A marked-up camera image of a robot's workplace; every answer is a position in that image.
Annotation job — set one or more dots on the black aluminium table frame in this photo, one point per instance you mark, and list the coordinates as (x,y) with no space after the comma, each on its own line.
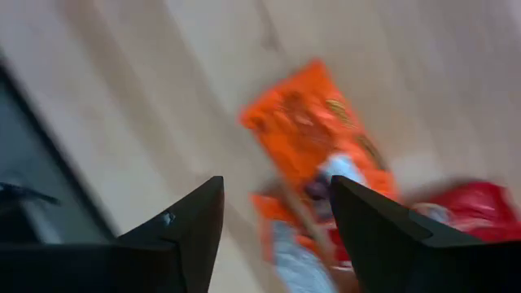
(61,158)

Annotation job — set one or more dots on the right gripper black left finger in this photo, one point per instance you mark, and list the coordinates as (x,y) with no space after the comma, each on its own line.
(175,260)

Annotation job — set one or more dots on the red KitKat bar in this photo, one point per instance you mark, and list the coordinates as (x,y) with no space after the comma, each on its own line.
(480,207)

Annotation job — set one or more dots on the orange Reese's pack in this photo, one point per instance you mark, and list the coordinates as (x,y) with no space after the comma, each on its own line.
(293,260)
(309,130)

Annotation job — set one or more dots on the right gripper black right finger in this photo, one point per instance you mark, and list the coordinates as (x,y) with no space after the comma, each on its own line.
(386,260)

